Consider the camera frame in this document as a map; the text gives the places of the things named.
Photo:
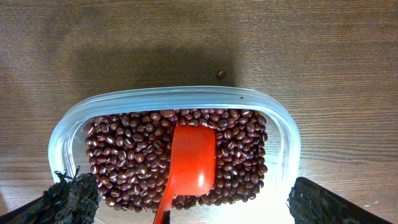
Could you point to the red adzuki beans pile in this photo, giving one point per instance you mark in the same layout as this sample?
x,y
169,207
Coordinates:
x,y
129,154

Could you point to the stray red bean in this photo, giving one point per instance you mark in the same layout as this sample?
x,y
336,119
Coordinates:
x,y
221,74

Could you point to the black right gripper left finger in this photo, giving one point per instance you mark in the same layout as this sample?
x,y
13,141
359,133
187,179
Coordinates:
x,y
71,200

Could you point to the red plastic measuring scoop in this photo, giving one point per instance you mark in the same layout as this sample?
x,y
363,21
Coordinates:
x,y
192,166

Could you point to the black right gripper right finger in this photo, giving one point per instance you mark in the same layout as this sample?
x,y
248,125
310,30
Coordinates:
x,y
312,203

